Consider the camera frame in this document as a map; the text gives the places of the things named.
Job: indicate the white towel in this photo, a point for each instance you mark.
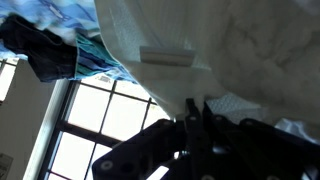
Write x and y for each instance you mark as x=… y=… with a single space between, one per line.
x=216 y=50

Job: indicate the teal striped cloth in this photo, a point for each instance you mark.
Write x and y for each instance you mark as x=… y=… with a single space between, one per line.
x=93 y=60

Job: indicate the dark navy blanket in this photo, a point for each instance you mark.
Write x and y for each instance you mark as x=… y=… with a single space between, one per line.
x=46 y=53

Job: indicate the dark framed window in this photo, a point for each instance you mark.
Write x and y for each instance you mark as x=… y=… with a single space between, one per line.
x=100 y=110

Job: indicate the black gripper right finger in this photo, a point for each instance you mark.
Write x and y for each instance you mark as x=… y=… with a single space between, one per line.
x=253 y=150

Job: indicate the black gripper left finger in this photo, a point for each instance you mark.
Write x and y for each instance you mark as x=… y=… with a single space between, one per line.
x=150 y=153

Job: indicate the blue striped duvet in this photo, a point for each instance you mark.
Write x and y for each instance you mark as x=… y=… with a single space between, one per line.
x=43 y=13

